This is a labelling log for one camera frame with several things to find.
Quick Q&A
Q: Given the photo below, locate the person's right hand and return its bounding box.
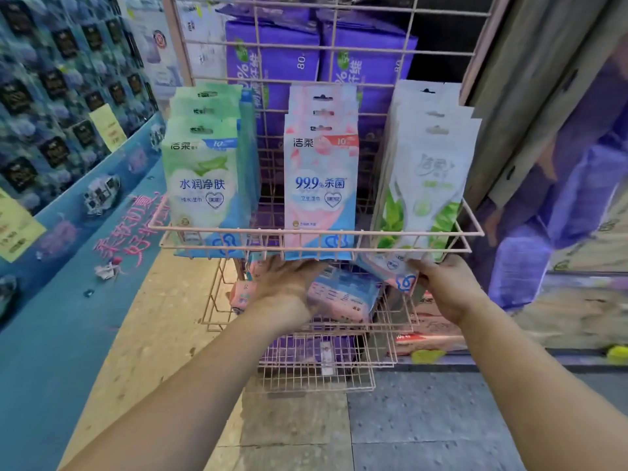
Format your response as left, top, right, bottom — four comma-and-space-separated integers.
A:
407, 254, 486, 326

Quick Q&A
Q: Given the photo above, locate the person's left forearm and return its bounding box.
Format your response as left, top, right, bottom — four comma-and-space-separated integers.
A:
61, 296, 307, 471

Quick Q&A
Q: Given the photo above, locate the pink blue wipes pack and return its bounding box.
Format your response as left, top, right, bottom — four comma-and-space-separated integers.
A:
305, 266, 382, 324

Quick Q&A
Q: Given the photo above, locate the purple packet with white label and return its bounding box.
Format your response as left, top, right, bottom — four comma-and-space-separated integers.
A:
262, 335, 358, 366

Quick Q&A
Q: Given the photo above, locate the person's right forearm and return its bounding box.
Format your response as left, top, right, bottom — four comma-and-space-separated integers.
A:
457, 298, 628, 471

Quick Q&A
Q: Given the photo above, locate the white green leaf wipes packet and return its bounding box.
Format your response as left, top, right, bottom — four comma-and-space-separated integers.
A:
391, 104, 475, 124
394, 79, 463, 109
373, 117, 483, 264

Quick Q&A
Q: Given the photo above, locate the pink wire display rack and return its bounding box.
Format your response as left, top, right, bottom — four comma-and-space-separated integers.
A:
147, 0, 496, 394

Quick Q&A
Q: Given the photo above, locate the wall of dark boxed products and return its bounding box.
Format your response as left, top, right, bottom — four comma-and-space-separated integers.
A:
0, 0, 160, 216

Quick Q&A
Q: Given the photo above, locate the green wet wipes packet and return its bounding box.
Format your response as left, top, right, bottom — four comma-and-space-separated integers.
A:
162, 117, 246, 259
168, 97, 246, 124
174, 84, 244, 104

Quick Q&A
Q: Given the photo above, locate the pink packet in basket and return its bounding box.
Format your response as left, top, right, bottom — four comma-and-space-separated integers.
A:
230, 281, 258, 313

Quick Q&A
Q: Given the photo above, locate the white printed poster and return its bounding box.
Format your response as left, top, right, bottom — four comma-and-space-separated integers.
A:
116, 0, 184, 101

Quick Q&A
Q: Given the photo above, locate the pink wet wipes packet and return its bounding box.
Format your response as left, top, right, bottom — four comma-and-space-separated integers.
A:
287, 108, 359, 130
289, 83, 358, 112
283, 125, 360, 261

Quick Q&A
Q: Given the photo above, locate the pink red carton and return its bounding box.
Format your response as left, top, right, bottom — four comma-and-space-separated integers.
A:
394, 291, 468, 357

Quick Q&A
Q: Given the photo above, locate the blue printed display counter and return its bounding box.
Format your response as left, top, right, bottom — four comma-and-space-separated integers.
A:
0, 112, 170, 471

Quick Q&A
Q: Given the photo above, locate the small pink wipes packet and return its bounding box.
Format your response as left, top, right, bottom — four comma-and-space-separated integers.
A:
358, 254, 424, 293

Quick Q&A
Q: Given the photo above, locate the yellow paper price note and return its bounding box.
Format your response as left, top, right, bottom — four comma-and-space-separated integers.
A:
0, 187, 47, 264
89, 103, 128, 153

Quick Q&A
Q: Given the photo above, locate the large purple tissue pack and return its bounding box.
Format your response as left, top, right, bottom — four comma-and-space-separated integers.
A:
318, 18, 419, 140
225, 18, 322, 143

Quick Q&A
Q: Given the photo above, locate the person's left hand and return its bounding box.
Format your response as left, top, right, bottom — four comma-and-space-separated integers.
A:
249, 256, 328, 330

